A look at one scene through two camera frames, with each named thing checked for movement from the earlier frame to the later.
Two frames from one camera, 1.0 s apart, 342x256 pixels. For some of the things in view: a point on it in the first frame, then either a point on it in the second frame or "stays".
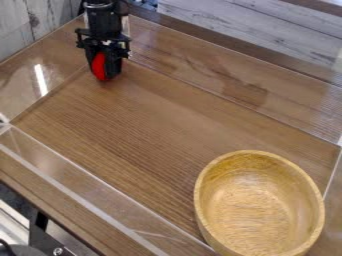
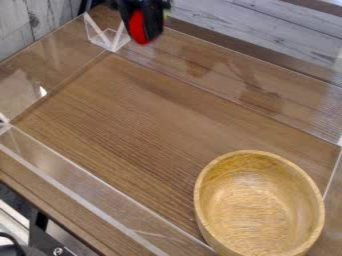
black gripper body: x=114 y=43 to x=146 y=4
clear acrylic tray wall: x=109 y=151 stays
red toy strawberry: x=98 y=65 to x=137 y=26
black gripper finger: x=113 y=62 to x=154 y=18
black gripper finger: x=92 y=53 to x=126 y=11
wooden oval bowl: x=259 y=206 stays
